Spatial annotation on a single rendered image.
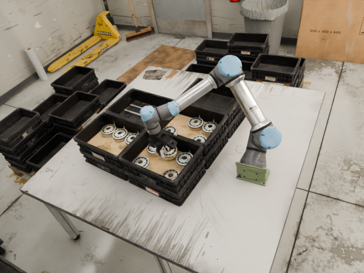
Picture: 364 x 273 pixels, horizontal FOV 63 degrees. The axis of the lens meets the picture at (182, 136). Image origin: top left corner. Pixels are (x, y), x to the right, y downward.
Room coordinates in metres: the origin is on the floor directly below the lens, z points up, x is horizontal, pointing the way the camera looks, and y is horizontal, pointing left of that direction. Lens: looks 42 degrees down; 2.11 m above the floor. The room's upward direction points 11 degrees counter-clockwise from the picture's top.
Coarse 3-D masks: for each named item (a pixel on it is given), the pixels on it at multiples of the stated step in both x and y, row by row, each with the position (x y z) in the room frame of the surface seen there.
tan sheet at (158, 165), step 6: (144, 150) 1.36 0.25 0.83; (138, 156) 1.32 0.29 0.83; (144, 156) 1.31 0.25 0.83; (150, 156) 1.30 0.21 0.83; (150, 162) 1.24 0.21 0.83; (156, 162) 1.23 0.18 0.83; (162, 162) 1.22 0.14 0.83; (168, 162) 1.21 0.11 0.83; (174, 162) 1.20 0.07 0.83; (150, 168) 1.20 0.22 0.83; (156, 168) 1.19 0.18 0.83; (162, 168) 1.18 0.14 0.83; (168, 168) 1.17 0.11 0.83; (174, 168) 1.16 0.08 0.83; (180, 168) 1.15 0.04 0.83
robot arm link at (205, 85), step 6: (210, 72) 1.47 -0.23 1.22; (210, 78) 1.43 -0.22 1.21; (216, 78) 1.42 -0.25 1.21; (198, 84) 1.42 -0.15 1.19; (204, 84) 1.41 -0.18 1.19; (210, 84) 1.41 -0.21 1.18; (216, 84) 1.40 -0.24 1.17; (192, 90) 1.39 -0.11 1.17; (198, 90) 1.39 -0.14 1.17; (204, 90) 1.39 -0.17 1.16; (180, 96) 1.38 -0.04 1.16; (186, 96) 1.37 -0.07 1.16; (192, 96) 1.37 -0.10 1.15; (198, 96) 1.38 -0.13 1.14; (180, 102) 1.35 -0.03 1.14; (186, 102) 1.35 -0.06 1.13; (192, 102) 1.37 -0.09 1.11; (180, 108) 1.34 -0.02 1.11
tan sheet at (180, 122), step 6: (180, 114) 1.64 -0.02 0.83; (174, 120) 1.59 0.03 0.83; (180, 120) 1.58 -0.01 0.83; (186, 120) 1.57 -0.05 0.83; (174, 126) 1.53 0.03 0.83; (180, 126) 1.52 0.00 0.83; (186, 126) 1.51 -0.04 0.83; (180, 132) 1.46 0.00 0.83; (186, 132) 1.45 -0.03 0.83; (192, 132) 1.44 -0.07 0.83; (198, 132) 1.43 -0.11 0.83
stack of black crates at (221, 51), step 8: (208, 40) 3.42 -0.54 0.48; (216, 40) 3.37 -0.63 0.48; (200, 48) 3.33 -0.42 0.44; (208, 48) 3.41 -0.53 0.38; (216, 48) 3.37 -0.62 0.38; (224, 48) 3.30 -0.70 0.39; (200, 56) 3.19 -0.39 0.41; (208, 56) 3.13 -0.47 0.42; (216, 56) 3.07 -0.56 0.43; (208, 64) 3.14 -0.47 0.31; (216, 64) 3.08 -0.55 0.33
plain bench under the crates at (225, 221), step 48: (288, 96) 1.77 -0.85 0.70; (240, 144) 1.38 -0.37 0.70; (288, 144) 1.29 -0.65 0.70; (48, 192) 1.28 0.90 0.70; (96, 192) 1.21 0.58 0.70; (144, 192) 1.14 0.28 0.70; (192, 192) 1.07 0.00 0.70; (240, 192) 1.00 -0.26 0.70; (288, 192) 0.94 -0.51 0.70; (144, 240) 0.82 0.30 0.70; (192, 240) 0.77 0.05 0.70; (240, 240) 0.72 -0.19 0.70
